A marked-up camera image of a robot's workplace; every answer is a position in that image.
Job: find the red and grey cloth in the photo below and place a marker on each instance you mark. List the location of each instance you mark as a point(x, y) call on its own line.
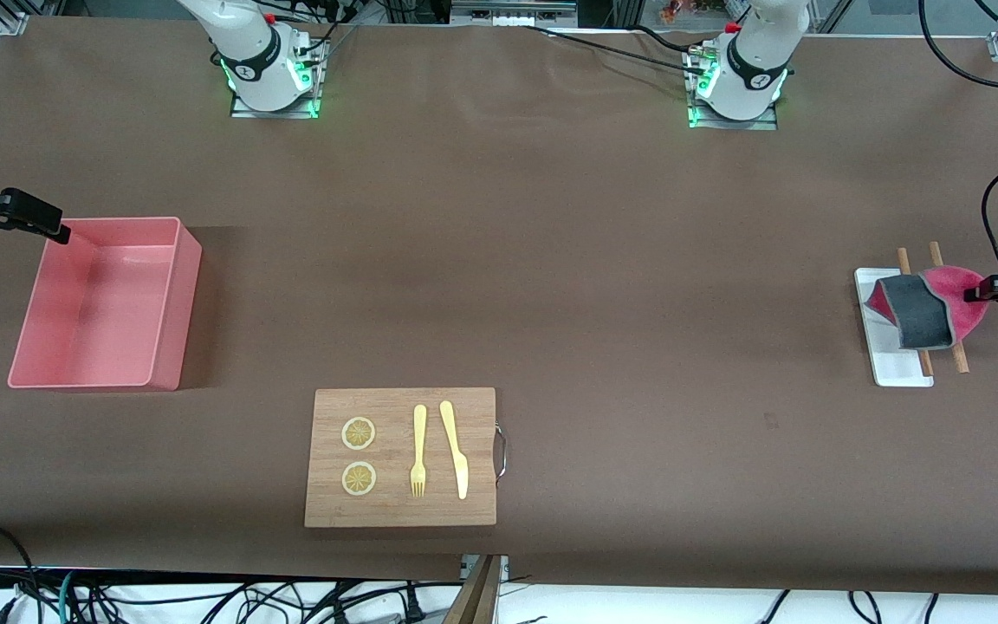
point(923, 312)

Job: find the white rectangular tray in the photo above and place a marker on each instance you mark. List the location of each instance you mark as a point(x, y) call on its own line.
point(897, 368)

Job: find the pink plastic bin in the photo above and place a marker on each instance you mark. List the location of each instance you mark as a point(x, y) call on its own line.
point(92, 312)

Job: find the brown table cover sheet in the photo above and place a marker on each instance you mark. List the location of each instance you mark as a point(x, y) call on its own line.
point(638, 347)

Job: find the yellow lemon slice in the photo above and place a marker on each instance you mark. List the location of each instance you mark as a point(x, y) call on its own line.
point(359, 478)
point(359, 433)

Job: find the yellow plastic fork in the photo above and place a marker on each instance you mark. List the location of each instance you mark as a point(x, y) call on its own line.
point(418, 433)

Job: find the wooden cutting board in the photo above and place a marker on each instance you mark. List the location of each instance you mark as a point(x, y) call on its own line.
point(395, 511)

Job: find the yellow plastic knife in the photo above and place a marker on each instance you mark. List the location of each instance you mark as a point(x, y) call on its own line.
point(457, 459)

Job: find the grey power strip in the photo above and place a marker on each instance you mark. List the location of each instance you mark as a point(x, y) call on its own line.
point(508, 13)

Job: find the brown wooden beam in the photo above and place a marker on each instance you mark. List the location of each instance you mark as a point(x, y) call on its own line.
point(473, 602)

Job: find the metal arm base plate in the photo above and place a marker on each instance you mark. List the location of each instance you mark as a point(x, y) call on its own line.
point(243, 108)
point(767, 123)

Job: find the small metal bracket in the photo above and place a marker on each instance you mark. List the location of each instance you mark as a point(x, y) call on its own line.
point(503, 568)

